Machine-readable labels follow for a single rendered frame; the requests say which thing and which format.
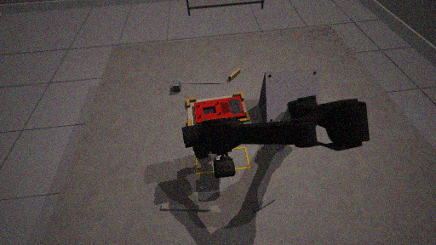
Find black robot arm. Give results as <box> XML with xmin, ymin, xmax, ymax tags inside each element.
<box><xmin>181</xmin><ymin>95</ymin><xmax>370</xmax><ymax>159</ymax></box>

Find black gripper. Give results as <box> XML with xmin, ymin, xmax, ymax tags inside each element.
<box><xmin>213</xmin><ymin>152</ymin><xmax>236</xmax><ymax>178</ymax></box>

